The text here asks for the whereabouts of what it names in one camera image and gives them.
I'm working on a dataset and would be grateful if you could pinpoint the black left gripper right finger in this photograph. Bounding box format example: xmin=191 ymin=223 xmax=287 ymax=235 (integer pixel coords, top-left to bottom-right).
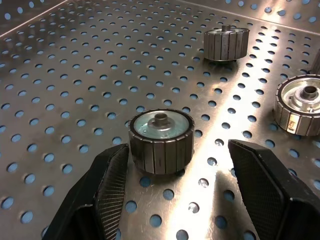
xmin=228 ymin=138 xmax=320 ymax=240

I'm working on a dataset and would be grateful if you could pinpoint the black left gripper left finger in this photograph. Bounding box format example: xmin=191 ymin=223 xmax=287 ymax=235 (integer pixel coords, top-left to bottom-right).
xmin=42 ymin=143 xmax=130 ymax=240

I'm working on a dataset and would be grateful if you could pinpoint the ribbed metal roller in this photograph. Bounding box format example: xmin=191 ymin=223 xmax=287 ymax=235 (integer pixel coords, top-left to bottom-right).
xmin=272 ymin=74 xmax=320 ymax=137
xmin=128 ymin=109 xmax=195 ymax=176
xmin=202 ymin=24 xmax=250 ymax=63

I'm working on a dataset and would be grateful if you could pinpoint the perforated steel tray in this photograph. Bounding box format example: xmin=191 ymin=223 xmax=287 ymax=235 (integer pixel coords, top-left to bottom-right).
xmin=0 ymin=0 xmax=320 ymax=240

